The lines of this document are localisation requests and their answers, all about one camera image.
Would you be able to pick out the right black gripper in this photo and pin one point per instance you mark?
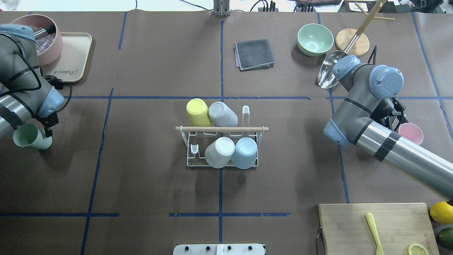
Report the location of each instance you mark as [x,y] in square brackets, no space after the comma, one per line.
[383,112]

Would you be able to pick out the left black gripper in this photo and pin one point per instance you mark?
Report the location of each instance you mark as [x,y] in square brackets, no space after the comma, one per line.
[51,121]

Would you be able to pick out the mint green cup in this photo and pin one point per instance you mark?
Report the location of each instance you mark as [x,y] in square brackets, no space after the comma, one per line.
[30,136]

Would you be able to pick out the pink cup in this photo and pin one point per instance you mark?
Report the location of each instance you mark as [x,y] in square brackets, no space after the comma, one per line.
[411,132]

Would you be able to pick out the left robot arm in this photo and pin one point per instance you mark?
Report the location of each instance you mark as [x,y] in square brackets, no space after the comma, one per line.
[29,94]

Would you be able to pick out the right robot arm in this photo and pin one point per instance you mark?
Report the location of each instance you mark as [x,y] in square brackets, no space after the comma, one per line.
[352,124]

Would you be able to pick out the yellow cup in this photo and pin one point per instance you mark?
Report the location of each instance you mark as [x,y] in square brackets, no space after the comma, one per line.
[197,112]

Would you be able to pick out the light blue cup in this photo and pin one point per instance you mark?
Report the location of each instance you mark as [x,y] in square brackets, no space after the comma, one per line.
[245,153]

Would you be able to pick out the grey cup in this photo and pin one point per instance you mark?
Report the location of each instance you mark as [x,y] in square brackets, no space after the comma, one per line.
[221,115]

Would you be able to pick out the white cup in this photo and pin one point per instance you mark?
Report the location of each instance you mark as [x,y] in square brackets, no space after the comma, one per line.
[219,153]

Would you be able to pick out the beige serving tray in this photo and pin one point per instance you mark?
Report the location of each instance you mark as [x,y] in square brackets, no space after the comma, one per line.
[70,65]

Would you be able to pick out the metal scoop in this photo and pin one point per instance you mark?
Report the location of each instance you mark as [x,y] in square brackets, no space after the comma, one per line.
[325,78]

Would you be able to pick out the pink bowl with ice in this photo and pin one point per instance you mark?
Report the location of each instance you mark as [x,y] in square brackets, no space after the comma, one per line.
[48,47]

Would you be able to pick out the metal tongs in bowl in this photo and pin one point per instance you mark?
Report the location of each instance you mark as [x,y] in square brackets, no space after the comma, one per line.
[51,29]

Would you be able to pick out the mint green bowl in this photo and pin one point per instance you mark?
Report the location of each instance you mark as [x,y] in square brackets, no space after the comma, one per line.
[314,39]

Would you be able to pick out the yellow plastic knife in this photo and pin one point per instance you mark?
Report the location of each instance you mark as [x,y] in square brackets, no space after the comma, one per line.
[373,229]

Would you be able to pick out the yellow lemon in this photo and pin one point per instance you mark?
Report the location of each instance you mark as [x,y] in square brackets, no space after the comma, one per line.
[442,212]

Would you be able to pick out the wooden cutting board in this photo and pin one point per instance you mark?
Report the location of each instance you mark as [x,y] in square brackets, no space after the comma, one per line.
[346,231]

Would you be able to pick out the green lime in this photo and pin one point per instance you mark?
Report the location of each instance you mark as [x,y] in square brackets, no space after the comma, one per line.
[445,238]

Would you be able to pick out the lemon slice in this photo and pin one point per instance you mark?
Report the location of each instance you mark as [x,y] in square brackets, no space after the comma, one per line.
[417,249]

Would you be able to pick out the grey folded cloth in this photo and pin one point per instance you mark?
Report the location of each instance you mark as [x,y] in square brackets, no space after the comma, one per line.
[253,54]

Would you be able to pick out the white wire cup holder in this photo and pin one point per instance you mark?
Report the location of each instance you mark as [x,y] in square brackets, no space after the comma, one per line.
[198,138]

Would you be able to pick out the aluminium frame post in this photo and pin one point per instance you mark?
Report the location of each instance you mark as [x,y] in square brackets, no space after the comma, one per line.
[221,8]

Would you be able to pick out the white pillar mount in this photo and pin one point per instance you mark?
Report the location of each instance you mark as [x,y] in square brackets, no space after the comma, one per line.
[220,249]

